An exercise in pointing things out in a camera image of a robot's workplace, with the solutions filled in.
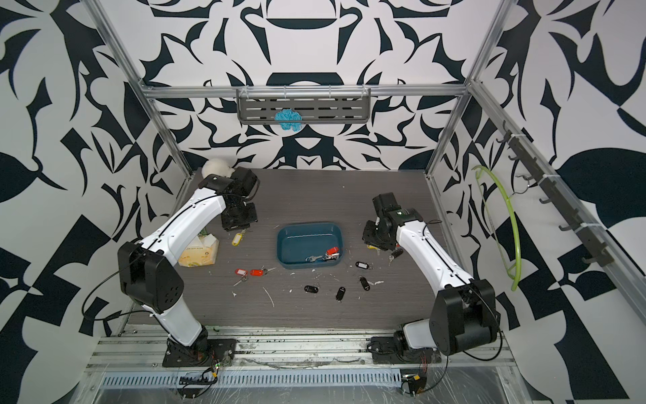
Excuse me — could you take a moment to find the white slotted cable duct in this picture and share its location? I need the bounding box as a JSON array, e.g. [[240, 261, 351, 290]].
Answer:
[[101, 369, 402, 390]]

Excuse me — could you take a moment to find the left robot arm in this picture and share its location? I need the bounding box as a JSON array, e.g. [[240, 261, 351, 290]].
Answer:
[[118, 168, 259, 351]]

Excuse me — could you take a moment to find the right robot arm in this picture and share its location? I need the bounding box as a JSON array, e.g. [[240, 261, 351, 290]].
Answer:
[[363, 193, 501, 356]]

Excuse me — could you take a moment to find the teal scrunchie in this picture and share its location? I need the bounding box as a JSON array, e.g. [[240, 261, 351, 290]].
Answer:
[[274, 109, 303, 131]]

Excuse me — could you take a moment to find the yellow sponge packet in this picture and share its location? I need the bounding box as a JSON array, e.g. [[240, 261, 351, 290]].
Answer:
[[178, 234, 220, 268]]

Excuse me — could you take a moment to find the white teddy bear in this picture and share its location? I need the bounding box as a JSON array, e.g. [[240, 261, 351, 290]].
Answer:
[[201, 158, 235, 178]]

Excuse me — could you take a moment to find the long yellow key tag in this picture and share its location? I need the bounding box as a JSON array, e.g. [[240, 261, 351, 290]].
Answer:
[[231, 231, 245, 247]]

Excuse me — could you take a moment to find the teal plastic storage box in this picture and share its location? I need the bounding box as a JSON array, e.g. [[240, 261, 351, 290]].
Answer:
[[276, 222, 344, 269]]

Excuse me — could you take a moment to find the dark wall hook rail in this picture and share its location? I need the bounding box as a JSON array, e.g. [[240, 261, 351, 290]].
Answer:
[[501, 123, 615, 267]]

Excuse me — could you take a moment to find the grey slotted wall shelf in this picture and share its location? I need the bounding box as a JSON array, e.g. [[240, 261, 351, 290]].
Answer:
[[236, 86, 372, 125]]

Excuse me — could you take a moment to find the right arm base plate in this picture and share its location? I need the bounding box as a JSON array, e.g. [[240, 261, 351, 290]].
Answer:
[[366, 337, 442, 365]]

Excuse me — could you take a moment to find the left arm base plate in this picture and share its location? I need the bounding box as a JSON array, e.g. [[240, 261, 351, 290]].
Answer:
[[163, 338, 237, 368]]

